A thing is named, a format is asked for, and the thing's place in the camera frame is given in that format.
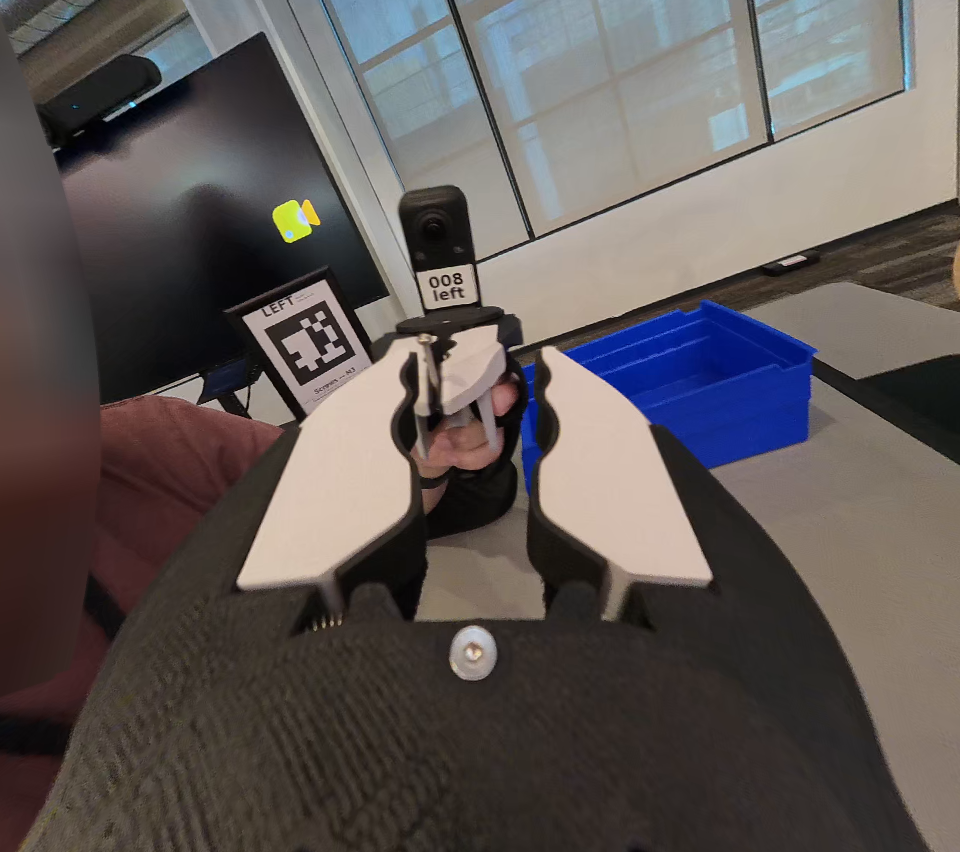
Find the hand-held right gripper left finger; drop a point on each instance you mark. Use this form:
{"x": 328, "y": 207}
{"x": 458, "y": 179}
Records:
{"x": 337, "y": 485}

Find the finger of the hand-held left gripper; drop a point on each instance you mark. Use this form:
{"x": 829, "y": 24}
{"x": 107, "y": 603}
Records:
{"x": 469, "y": 372}
{"x": 424, "y": 406}

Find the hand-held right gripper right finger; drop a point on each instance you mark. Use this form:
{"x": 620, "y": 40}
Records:
{"x": 622, "y": 485}

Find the thin metal bolt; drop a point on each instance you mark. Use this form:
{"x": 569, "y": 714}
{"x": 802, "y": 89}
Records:
{"x": 429, "y": 361}

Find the blue plastic bin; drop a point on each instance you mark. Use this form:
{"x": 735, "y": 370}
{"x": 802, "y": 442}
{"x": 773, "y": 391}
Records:
{"x": 712, "y": 432}

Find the person's left hand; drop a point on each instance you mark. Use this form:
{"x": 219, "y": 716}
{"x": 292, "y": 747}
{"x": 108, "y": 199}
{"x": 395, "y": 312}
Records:
{"x": 469, "y": 447}

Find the black monitor stand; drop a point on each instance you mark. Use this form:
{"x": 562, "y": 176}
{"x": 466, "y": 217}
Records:
{"x": 229, "y": 383}

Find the large black monitor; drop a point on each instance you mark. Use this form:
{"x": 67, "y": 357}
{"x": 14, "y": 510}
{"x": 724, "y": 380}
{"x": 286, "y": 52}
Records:
{"x": 210, "y": 192}

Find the large grid window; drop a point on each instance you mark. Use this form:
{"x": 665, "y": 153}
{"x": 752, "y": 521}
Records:
{"x": 600, "y": 42}

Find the black remote control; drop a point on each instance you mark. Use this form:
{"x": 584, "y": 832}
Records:
{"x": 790, "y": 263}

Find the tan wooden object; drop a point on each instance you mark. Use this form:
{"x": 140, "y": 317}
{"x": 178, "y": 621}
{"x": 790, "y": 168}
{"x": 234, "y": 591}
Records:
{"x": 955, "y": 278}

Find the person's maroon shirt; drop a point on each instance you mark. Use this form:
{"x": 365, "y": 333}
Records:
{"x": 30, "y": 792}

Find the black video bar camera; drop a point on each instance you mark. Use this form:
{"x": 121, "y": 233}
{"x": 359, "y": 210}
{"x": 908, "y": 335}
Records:
{"x": 97, "y": 95}

